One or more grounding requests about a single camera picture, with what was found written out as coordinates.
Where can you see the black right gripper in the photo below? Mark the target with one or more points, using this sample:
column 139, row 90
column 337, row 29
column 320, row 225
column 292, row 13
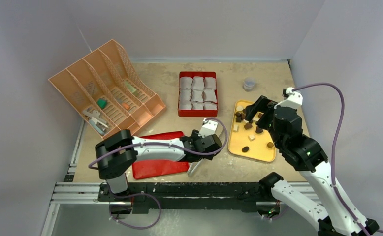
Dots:
column 263, row 106

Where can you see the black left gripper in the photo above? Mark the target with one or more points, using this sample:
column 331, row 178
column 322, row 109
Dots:
column 195, row 135

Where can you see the brown rectangular chocolate bar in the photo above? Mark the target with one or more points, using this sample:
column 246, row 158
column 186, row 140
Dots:
column 248, row 126

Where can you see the white rectangular chocolate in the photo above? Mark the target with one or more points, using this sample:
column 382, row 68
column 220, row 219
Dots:
column 235, row 128

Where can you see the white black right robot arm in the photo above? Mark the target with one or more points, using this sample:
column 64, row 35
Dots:
column 335, row 215

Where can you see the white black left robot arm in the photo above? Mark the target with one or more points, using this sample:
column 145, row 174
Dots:
column 120, row 151

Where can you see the red chocolate box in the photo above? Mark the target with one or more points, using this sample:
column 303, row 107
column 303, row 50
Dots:
column 198, row 95

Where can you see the yellow plastic tray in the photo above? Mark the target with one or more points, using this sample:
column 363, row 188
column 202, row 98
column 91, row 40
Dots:
column 245, row 141

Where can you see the small clear plastic cup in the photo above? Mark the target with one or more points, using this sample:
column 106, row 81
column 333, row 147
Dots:
column 249, row 84

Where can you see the red box lid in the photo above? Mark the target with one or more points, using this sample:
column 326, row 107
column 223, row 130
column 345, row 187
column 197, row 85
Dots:
column 157, row 168

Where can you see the orange block in organizer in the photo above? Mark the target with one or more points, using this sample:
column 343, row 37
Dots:
column 126, row 106

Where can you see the light green eraser box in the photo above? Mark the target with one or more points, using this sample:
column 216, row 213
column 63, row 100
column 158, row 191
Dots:
column 131, row 88

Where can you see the green block in organizer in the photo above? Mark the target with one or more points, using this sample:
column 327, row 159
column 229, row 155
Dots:
column 102, row 103

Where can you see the peach plastic file organizer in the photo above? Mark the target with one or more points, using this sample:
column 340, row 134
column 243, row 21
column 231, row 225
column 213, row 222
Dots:
column 101, row 75

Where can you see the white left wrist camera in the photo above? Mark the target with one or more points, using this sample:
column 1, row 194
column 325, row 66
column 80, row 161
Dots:
column 208, row 127

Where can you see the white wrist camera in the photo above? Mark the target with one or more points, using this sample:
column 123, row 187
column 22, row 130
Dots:
column 208, row 127
column 292, row 99

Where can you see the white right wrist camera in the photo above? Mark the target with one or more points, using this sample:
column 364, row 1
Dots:
column 292, row 99

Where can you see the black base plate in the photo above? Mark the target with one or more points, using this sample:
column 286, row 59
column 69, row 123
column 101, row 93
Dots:
column 144, row 196

